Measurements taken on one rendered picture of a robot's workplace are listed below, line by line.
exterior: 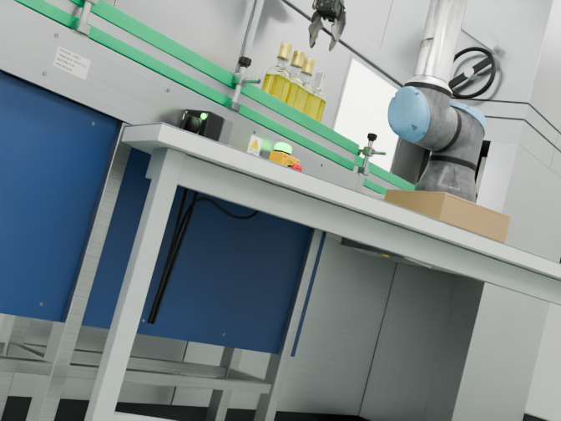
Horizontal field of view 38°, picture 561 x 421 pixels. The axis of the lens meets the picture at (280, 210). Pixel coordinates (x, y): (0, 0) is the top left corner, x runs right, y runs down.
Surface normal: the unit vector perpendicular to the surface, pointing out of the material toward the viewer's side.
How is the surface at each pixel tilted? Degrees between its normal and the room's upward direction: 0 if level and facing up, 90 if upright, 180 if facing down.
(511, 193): 90
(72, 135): 90
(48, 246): 90
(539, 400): 90
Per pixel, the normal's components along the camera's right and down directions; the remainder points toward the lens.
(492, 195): -0.58, -0.22
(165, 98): 0.77, 0.15
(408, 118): -0.80, -0.12
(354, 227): 0.51, 0.06
